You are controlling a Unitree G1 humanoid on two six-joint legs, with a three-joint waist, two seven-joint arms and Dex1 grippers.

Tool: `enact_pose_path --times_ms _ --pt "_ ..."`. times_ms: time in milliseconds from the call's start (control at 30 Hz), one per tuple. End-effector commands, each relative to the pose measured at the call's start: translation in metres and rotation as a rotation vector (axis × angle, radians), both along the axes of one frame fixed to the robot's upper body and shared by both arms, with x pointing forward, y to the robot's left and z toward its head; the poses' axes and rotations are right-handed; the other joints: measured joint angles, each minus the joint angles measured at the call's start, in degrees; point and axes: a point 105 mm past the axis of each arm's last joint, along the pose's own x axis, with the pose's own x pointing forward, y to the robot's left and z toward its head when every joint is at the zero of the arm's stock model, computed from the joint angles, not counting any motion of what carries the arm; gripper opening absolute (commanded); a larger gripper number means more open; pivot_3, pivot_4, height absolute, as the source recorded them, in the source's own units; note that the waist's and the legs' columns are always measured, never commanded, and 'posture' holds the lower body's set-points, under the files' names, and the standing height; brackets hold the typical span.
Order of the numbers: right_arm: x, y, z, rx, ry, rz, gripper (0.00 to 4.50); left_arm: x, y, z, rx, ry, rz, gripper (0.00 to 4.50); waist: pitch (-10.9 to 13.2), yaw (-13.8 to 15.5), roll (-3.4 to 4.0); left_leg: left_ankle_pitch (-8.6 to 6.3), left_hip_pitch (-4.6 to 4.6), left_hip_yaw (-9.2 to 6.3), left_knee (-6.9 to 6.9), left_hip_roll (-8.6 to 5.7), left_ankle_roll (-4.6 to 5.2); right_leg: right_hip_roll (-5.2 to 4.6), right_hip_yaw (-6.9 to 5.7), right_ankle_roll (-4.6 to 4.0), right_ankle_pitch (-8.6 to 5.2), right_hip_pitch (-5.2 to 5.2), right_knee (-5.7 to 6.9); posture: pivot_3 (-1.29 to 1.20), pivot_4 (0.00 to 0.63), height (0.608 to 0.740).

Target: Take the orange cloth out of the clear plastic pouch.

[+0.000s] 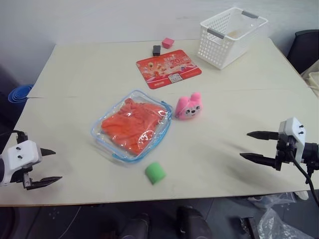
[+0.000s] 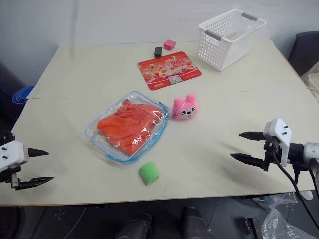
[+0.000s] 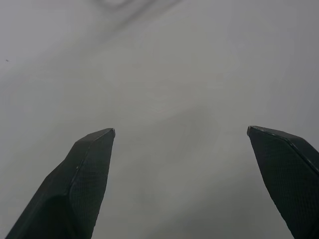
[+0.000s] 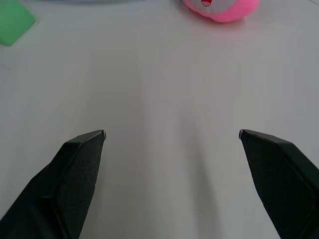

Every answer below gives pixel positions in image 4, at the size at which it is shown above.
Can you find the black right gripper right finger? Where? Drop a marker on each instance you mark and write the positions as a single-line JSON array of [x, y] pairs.
[[281, 184]]

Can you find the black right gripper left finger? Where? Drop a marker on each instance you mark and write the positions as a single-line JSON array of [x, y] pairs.
[[62, 189]]

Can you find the green block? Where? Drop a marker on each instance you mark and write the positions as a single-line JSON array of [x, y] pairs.
[[13, 21]]

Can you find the pink plush toy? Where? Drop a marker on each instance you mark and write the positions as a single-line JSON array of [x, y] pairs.
[[221, 8]]

